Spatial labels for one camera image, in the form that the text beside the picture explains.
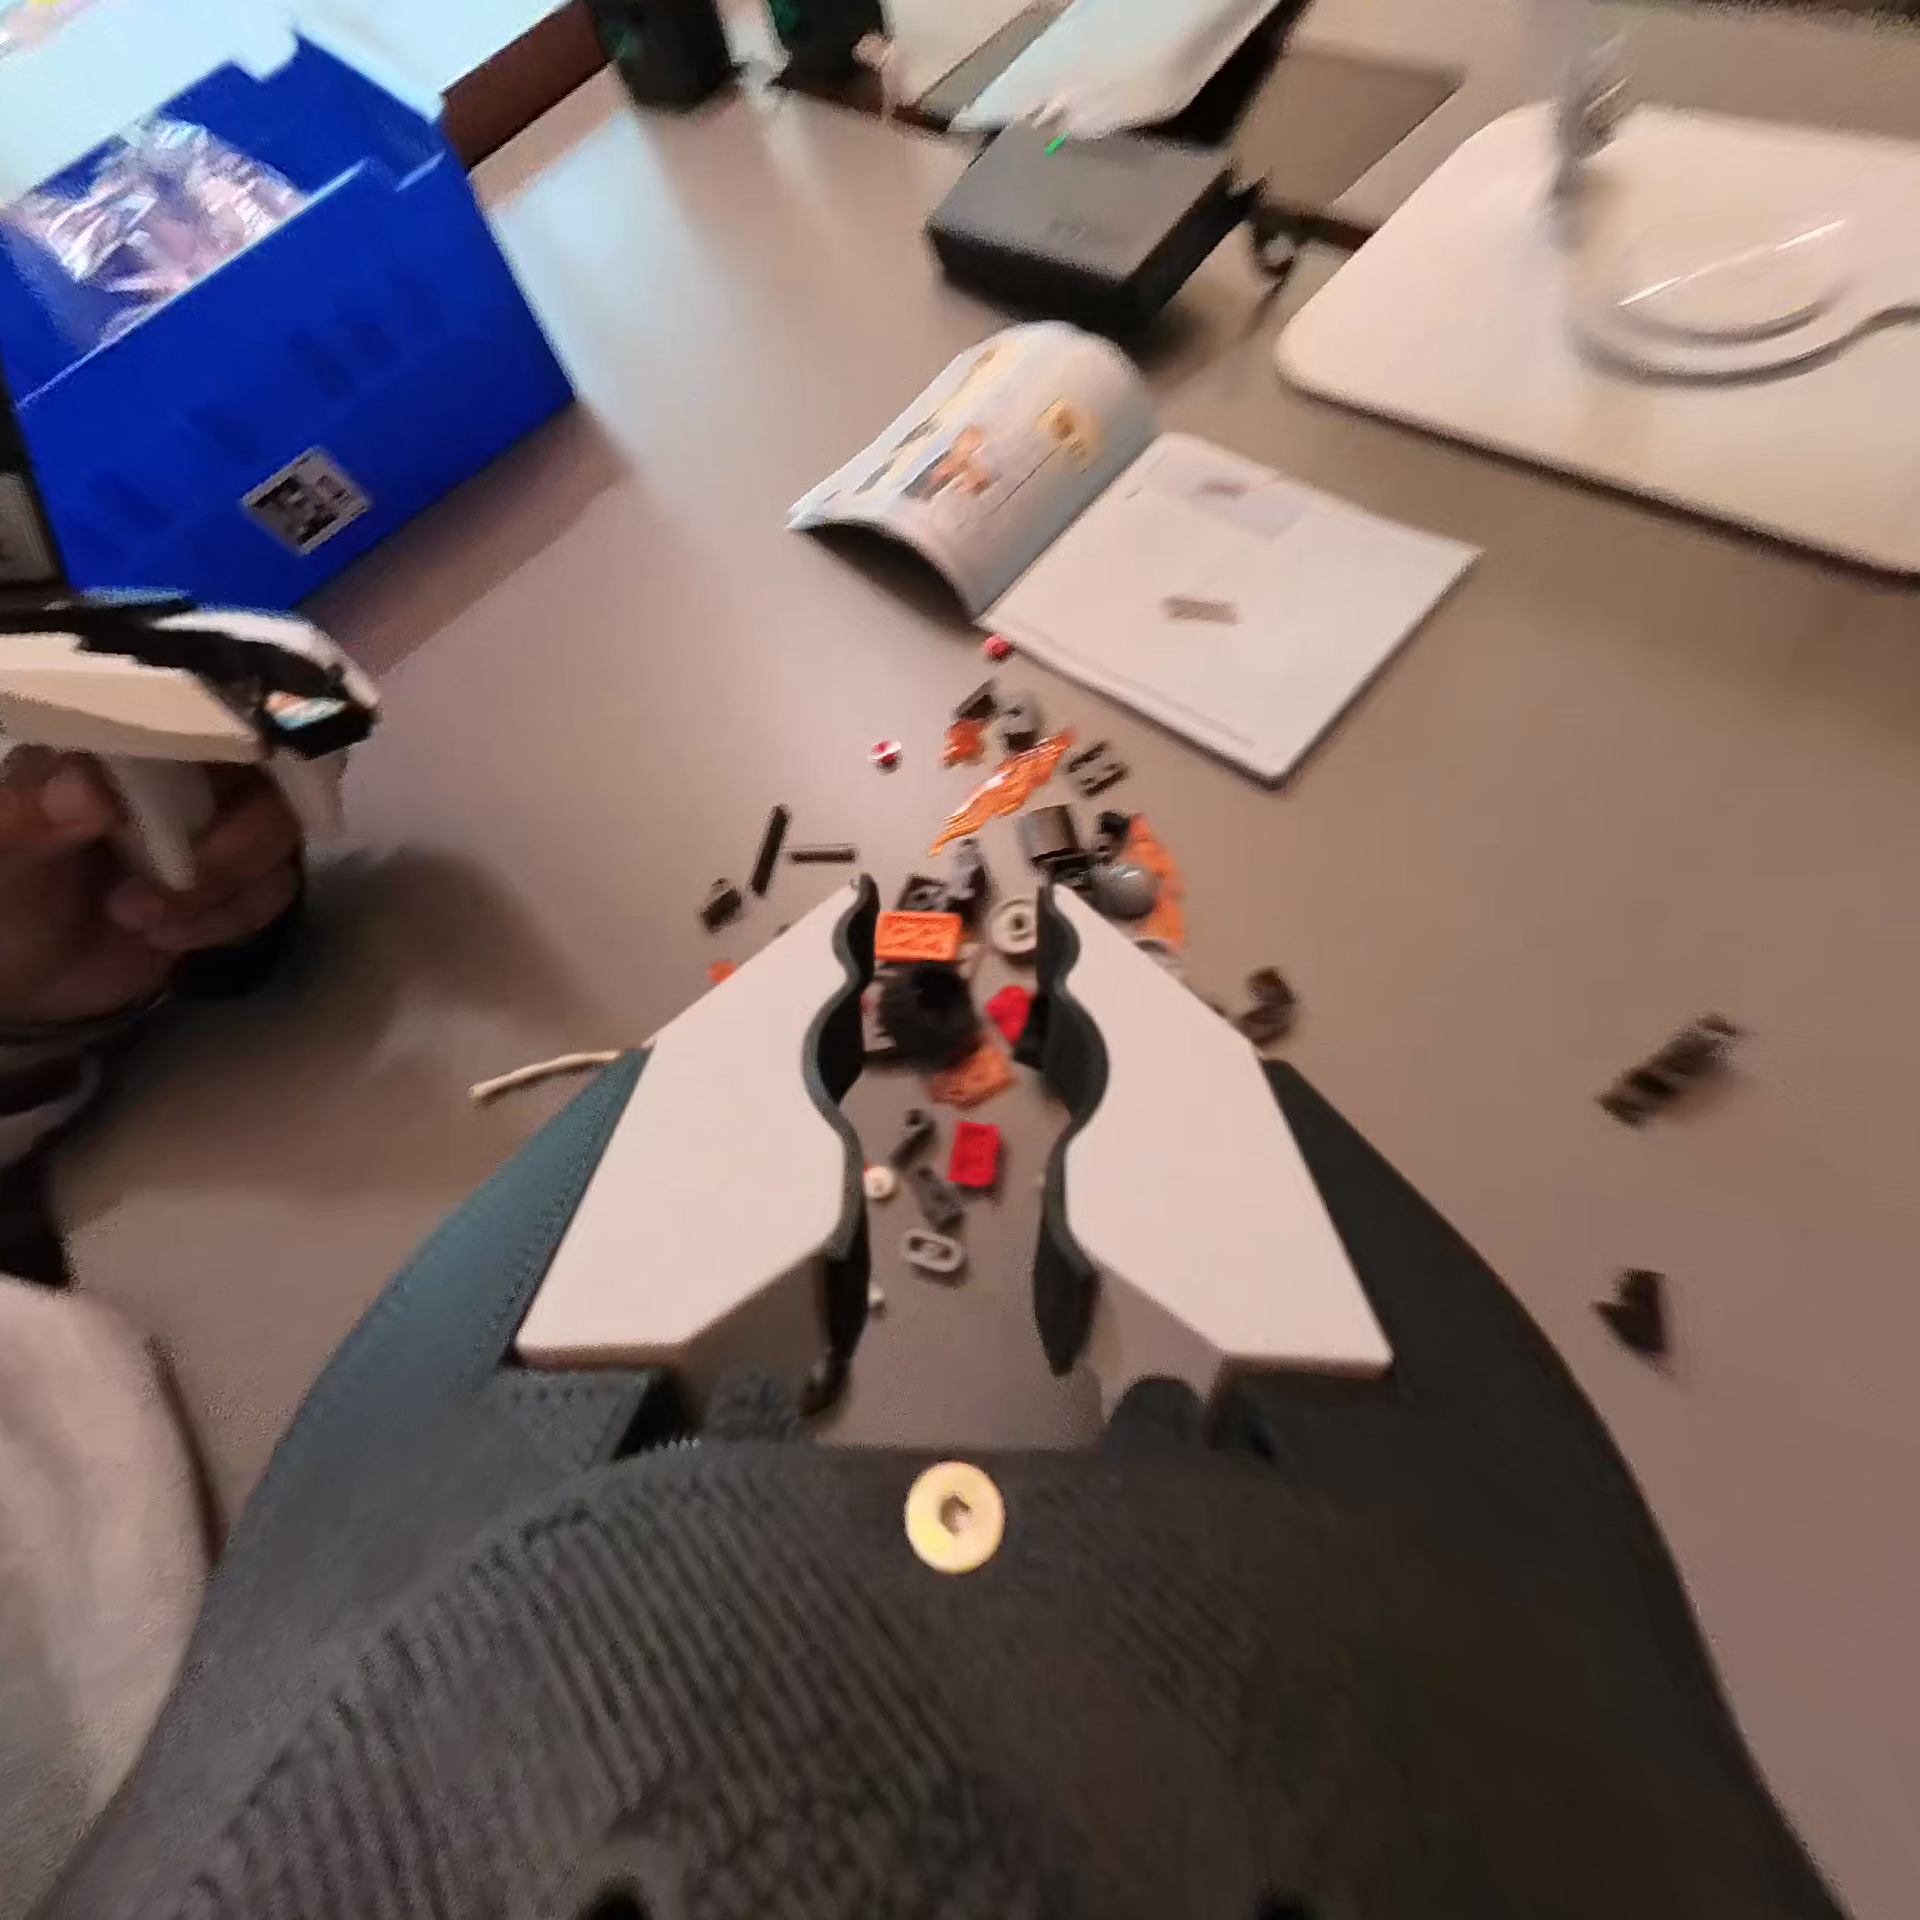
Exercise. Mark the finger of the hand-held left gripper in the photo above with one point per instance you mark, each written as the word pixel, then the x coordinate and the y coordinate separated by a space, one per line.
pixel 285 645
pixel 120 713

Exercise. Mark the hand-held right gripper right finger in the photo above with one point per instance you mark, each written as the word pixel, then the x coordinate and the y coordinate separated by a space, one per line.
pixel 1214 1171

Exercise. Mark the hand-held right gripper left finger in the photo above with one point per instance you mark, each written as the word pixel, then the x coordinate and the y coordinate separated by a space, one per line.
pixel 705 1171

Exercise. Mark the grey oval link piece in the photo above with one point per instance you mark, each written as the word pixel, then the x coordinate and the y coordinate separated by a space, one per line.
pixel 909 1254

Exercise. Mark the dark brown lego piece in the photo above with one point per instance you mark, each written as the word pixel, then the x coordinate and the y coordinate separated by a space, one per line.
pixel 1268 1005

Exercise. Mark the black curved lego piece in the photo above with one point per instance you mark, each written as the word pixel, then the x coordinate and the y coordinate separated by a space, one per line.
pixel 720 904

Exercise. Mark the black flat lego plate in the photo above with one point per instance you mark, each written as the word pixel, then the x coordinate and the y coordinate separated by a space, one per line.
pixel 768 849

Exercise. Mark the long black lego plate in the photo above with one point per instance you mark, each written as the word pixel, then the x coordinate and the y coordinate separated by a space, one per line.
pixel 1664 1069

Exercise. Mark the person's left hand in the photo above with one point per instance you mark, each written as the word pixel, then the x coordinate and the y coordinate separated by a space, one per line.
pixel 76 902

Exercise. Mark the red flat plate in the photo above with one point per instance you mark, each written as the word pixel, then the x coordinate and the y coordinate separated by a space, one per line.
pixel 974 1155

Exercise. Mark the red curved panel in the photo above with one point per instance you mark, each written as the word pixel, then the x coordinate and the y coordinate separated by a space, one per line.
pixel 1008 1014

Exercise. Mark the orange studded plate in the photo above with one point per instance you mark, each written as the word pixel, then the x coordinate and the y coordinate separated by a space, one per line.
pixel 972 1072

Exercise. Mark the large black tyre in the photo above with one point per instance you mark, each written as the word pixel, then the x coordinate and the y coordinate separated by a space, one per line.
pixel 922 1014

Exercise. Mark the blue plastic bin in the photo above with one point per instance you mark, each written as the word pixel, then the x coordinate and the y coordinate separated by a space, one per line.
pixel 301 376

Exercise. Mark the clear plastic bag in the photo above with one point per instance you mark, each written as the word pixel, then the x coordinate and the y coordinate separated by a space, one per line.
pixel 166 211

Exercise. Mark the grey dome piece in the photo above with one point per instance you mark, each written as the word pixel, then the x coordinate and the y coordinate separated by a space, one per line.
pixel 1126 887

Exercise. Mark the large orange plate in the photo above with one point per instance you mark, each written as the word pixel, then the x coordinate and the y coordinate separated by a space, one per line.
pixel 918 938

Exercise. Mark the clear orange flame piece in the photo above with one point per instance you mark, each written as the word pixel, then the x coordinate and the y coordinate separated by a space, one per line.
pixel 1004 787

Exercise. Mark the instruction booklet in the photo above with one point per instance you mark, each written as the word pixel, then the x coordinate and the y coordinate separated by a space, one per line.
pixel 1200 600

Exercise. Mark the white flat base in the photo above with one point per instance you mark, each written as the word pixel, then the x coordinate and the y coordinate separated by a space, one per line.
pixel 1500 345

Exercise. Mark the black electronic box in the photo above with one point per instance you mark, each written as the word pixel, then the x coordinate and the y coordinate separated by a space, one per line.
pixel 1080 211

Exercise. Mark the white paper sheets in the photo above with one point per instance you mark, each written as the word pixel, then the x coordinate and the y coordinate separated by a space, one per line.
pixel 1141 61

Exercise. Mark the small black lego bracket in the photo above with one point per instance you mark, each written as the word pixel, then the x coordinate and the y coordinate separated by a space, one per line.
pixel 1633 1313

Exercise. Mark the metal stand post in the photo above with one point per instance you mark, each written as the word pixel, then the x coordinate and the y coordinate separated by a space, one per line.
pixel 1589 135

